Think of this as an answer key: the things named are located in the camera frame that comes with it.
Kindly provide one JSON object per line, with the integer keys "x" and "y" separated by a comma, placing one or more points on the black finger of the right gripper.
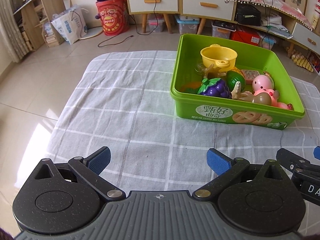
{"x": 291, "y": 161}

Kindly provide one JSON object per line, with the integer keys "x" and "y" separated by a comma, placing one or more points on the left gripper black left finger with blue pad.
{"x": 88, "y": 170}

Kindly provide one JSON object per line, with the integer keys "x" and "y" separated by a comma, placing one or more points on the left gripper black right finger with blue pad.
{"x": 228, "y": 172}

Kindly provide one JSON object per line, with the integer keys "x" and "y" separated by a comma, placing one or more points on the purple toy grape bunch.
{"x": 215, "y": 87}

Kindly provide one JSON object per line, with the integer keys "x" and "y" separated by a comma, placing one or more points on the yellow toy pot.
{"x": 219, "y": 56}

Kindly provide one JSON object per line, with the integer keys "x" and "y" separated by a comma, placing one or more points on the orange brown toy figure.
{"x": 191, "y": 88}

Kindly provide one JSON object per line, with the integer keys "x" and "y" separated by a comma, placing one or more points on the tan splayed rubber toy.
{"x": 213, "y": 72}

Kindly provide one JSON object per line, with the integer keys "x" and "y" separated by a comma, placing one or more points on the tan rubber toy in box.
{"x": 261, "y": 98}

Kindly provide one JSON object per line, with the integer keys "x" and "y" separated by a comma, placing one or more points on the white grey checked tablecloth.
{"x": 123, "y": 102}

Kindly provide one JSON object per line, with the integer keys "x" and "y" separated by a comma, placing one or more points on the pink pig toy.
{"x": 265, "y": 84}

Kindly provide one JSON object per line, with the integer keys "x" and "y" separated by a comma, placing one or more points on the green toy fruit half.
{"x": 233, "y": 77}

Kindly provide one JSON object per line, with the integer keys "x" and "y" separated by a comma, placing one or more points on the green plastic cookie box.
{"x": 189, "y": 68}

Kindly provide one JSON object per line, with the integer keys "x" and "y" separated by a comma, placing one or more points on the red box under shelf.
{"x": 245, "y": 35}

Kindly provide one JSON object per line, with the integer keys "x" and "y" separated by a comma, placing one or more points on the low wooden drawer unit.
{"x": 299, "y": 28}

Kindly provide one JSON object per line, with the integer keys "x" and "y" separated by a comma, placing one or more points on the white shopping bag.
{"x": 70, "y": 24}

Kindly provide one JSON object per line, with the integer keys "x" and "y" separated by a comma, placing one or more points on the clear storage bin blue lid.
{"x": 186, "y": 24}

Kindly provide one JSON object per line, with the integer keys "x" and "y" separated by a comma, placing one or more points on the black bag under shelf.
{"x": 247, "y": 14}

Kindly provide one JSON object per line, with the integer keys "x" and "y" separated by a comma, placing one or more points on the red printed bucket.
{"x": 114, "y": 16}

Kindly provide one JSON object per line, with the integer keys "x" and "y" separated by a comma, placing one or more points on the wooden bookshelf at left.
{"x": 35, "y": 14}

